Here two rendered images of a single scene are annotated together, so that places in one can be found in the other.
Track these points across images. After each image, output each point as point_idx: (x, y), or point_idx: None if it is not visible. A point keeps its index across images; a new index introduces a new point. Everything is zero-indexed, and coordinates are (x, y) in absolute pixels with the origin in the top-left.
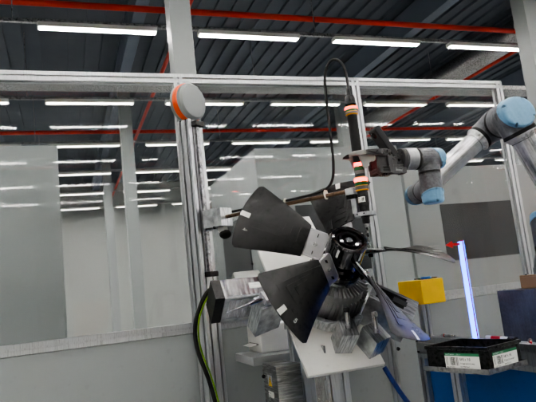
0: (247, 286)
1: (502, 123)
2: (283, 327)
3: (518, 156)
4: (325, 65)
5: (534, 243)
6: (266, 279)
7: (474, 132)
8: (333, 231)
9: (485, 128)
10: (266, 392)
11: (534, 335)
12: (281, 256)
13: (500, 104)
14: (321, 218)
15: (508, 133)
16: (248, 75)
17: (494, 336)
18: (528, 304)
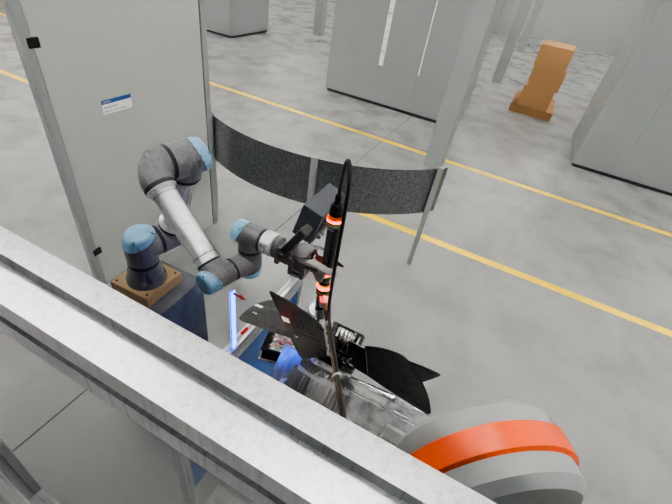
0: (413, 421)
1: (203, 169)
2: None
3: (185, 195)
4: (351, 172)
5: (148, 265)
6: (433, 373)
7: (174, 183)
8: (358, 332)
9: (174, 176)
10: None
11: (181, 326)
12: None
13: (202, 150)
14: (316, 354)
15: (199, 177)
16: (61, 260)
17: (243, 332)
18: (178, 309)
